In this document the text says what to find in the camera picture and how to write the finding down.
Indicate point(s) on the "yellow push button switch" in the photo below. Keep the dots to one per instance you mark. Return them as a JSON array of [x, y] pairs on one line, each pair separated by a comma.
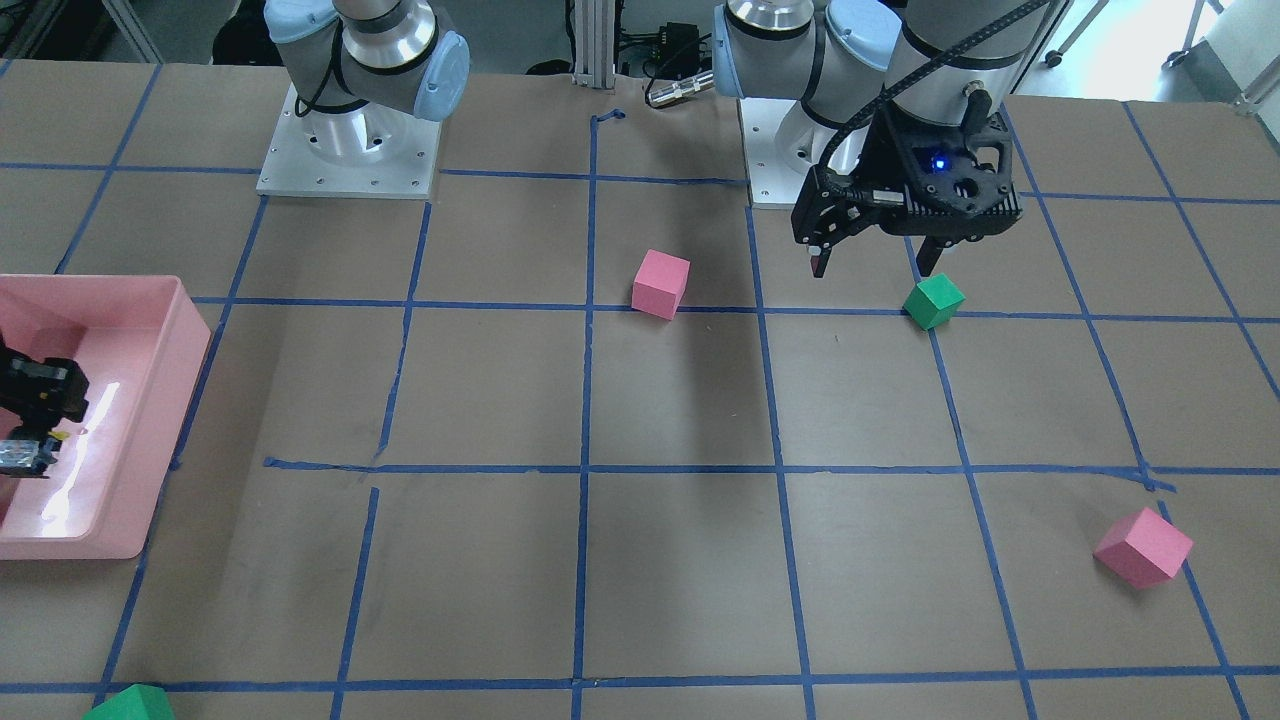
[[27, 454]]

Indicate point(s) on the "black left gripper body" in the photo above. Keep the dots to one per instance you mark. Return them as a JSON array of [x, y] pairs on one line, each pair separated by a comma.
[[886, 158]]

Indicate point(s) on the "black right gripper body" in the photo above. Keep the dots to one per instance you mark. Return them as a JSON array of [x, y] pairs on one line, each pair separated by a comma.
[[45, 388]]

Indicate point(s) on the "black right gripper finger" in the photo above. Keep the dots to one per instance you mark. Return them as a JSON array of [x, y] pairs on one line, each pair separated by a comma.
[[51, 392]]

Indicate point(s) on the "pink cube centre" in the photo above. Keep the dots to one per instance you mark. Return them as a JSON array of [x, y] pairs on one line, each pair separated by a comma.
[[659, 284]]

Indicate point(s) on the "aluminium frame post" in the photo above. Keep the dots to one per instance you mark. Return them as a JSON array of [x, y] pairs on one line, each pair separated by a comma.
[[594, 26]]

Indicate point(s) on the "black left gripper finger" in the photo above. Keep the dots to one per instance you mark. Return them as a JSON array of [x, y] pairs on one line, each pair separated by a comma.
[[819, 259], [930, 252]]

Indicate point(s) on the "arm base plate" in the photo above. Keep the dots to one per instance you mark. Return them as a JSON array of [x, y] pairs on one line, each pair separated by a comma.
[[370, 153], [780, 142]]

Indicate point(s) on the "pink cube far corner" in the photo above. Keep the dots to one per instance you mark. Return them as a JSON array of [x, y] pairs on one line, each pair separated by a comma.
[[1144, 549]]

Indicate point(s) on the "pink plastic bin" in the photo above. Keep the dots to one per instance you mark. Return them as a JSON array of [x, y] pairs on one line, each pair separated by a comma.
[[141, 343]]

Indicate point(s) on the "green cube near bin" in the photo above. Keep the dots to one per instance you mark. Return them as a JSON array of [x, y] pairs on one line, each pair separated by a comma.
[[136, 702]]

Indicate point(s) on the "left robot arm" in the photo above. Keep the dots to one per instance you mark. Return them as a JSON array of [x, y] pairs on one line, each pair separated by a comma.
[[910, 93]]

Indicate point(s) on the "green cube near base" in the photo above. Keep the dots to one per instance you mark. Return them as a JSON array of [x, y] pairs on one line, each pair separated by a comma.
[[933, 301]]

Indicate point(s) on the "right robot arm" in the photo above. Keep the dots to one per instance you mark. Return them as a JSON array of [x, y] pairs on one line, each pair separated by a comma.
[[135, 170]]

